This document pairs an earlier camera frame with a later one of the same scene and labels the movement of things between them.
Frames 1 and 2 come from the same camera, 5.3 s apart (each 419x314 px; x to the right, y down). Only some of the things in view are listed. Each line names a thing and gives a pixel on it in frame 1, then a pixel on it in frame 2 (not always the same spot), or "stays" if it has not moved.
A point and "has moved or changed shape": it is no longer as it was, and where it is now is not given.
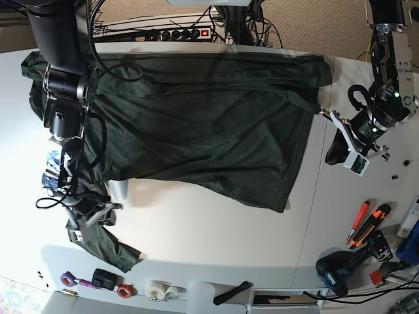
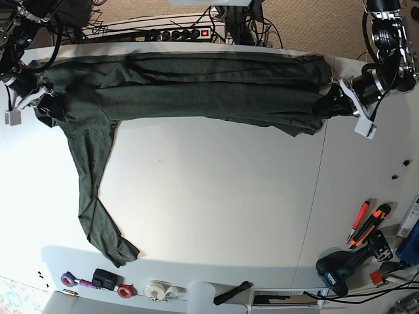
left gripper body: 107,216 -> 31,91
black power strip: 198,34 stays
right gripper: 353,142 -> 336,102
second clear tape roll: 172,292 stays
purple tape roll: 68,279 stays
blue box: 408,250 stays
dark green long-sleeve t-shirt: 237,122 has moved or changed shape
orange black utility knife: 378,216 stays
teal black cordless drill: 334,266 stays
